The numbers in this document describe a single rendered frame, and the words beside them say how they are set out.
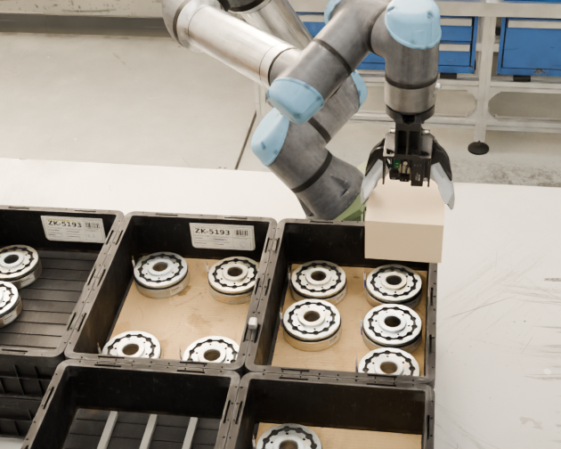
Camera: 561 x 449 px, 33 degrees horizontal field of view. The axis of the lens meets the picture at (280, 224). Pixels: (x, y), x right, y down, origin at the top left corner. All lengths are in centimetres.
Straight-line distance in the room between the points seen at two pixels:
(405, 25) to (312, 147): 68
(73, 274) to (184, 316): 27
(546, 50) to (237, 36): 213
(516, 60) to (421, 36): 221
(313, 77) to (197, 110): 265
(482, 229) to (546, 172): 148
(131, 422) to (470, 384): 63
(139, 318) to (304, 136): 50
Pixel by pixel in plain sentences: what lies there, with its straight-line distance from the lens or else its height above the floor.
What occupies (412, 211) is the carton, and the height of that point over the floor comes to 113.
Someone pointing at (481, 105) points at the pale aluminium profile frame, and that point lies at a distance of 359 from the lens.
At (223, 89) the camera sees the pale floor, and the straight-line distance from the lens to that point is 414.
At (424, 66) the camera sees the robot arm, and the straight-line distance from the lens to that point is 135.
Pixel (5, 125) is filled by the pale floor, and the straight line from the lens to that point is 413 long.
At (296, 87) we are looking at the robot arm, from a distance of 136.
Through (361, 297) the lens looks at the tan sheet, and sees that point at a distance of 178.
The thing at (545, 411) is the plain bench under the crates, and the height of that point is 70.
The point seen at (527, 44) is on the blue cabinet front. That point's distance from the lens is 350.
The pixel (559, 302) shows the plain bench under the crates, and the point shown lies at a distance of 200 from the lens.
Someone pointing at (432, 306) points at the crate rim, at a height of 93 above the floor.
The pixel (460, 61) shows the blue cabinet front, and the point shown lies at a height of 37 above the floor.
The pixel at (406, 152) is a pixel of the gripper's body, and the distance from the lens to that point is 140.
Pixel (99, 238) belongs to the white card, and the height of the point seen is 87.
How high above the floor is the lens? 202
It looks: 38 degrees down
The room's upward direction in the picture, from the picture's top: 4 degrees counter-clockwise
